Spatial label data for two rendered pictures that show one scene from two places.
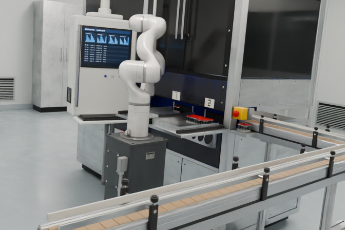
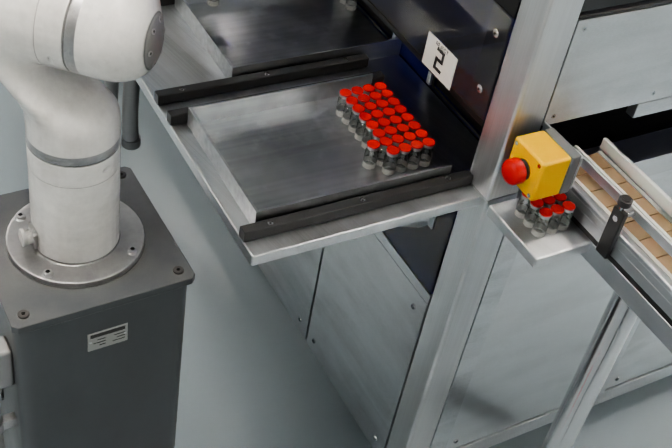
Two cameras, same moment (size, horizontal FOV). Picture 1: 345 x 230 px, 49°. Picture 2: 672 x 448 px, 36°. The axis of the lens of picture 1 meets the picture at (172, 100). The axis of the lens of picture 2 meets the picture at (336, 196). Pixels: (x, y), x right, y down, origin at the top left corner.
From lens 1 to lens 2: 123 cm
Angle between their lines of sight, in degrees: 33
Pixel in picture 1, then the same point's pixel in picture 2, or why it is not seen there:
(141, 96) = (64, 134)
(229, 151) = (476, 264)
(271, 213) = (621, 375)
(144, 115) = (83, 196)
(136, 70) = (33, 31)
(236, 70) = not seen: outside the picture
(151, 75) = (98, 63)
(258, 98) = (653, 75)
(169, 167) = not seen: hidden behind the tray
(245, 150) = not seen: hidden behind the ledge
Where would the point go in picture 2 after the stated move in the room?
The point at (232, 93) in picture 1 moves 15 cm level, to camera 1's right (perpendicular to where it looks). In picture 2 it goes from (524, 81) to (627, 107)
